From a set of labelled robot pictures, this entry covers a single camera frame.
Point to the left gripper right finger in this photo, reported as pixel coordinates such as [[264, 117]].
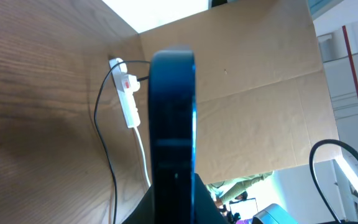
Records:
[[205, 210]]

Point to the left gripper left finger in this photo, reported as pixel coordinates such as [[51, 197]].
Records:
[[143, 213]]

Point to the blue screen Galaxy smartphone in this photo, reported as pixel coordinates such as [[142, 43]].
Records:
[[172, 129]]

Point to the white charger adapter plug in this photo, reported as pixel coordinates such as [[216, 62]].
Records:
[[130, 83]]

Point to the person in background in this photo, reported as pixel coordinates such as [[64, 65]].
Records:
[[234, 190]]

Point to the white laptop screen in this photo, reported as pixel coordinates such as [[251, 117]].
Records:
[[244, 210]]

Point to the white power strip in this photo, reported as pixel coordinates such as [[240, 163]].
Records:
[[127, 101]]

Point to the brown cardboard board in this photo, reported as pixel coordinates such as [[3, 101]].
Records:
[[262, 96]]

